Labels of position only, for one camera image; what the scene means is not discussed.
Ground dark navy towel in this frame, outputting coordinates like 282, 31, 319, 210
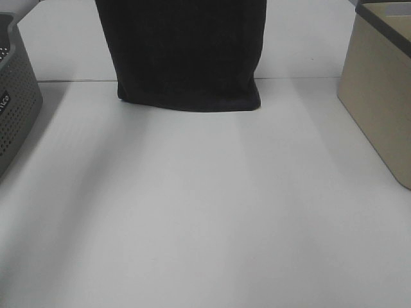
96, 0, 267, 112

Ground beige storage bin grey rim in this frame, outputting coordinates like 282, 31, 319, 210
337, 1, 410, 188

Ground grey perforated plastic basket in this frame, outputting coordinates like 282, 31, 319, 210
0, 12, 43, 174

